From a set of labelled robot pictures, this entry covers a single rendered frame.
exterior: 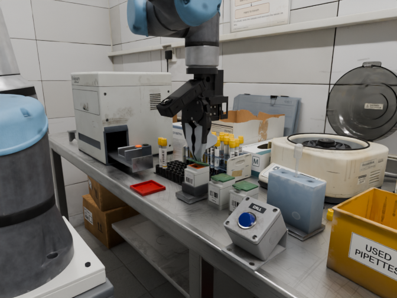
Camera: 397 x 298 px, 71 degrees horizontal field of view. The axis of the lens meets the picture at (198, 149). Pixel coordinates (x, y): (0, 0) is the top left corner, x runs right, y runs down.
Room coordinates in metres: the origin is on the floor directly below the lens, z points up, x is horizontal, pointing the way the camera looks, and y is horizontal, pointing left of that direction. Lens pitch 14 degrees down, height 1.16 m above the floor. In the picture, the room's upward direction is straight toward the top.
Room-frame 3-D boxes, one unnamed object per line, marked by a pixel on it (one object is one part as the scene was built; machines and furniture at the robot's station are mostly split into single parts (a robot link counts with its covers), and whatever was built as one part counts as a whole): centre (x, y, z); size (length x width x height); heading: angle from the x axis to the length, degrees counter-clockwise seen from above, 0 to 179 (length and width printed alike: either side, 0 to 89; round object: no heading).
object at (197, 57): (0.65, -0.01, 1.20); 0.08 x 0.08 x 0.05
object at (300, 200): (0.50, -0.19, 0.92); 0.10 x 0.07 x 0.10; 35
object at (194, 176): (0.64, 0.00, 0.92); 0.05 x 0.04 x 0.06; 130
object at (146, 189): (0.68, 0.13, 0.88); 0.07 x 0.07 x 0.01; 40
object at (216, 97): (0.65, -0.01, 1.12); 0.09 x 0.08 x 0.12; 130
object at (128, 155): (0.86, 0.23, 0.92); 0.21 x 0.07 x 0.05; 40
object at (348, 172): (0.72, -0.32, 0.94); 0.30 x 0.24 x 0.12; 121
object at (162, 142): (0.78, 0.05, 0.93); 0.17 x 0.09 x 0.11; 41
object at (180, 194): (0.64, 0.00, 0.89); 0.09 x 0.05 x 0.04; 130
